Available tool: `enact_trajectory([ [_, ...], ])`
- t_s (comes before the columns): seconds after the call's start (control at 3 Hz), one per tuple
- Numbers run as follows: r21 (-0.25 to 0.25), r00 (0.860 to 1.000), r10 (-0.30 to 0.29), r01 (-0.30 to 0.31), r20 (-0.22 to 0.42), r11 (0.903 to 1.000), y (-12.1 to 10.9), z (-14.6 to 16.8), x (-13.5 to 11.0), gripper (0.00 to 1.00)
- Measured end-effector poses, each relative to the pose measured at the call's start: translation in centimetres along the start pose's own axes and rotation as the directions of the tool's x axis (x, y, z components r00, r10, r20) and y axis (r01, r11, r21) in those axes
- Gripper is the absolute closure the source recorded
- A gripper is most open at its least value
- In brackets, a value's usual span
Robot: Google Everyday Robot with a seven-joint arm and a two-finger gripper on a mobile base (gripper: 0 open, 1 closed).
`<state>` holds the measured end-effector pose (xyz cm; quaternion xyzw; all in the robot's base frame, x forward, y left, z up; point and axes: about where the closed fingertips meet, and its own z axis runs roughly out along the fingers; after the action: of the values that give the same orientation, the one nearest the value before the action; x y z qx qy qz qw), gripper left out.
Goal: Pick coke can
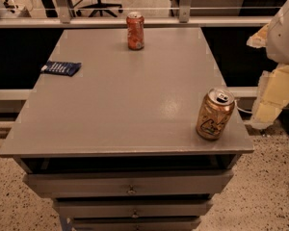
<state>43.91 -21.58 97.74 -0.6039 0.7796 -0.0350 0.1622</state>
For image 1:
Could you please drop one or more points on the cabinet drawer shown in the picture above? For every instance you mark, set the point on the cabinet drawer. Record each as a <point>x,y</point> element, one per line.
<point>139,224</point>
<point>128,183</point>
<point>133,208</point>

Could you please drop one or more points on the bottom cabinet drawer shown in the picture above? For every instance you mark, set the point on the bottom cabinet drawer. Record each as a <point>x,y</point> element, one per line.
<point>139,224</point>

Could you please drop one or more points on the metal railing frame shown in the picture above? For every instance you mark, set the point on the metal railing frame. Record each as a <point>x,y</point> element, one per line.
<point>157,13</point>

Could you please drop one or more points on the red coke can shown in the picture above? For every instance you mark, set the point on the red coke can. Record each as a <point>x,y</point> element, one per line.
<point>135,31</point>

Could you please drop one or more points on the middle cabinet drawer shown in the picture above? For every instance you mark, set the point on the middle cabinet drawer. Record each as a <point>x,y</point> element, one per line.
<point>133,208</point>

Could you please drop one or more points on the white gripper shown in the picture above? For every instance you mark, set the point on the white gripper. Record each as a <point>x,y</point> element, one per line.
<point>284,36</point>

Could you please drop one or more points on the top cabinet drawer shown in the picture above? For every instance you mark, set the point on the top cabinet drawer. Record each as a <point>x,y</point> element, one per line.
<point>128,183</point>

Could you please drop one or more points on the gold soda can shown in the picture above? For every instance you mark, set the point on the gold soda can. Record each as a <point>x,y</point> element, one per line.
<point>215,111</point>

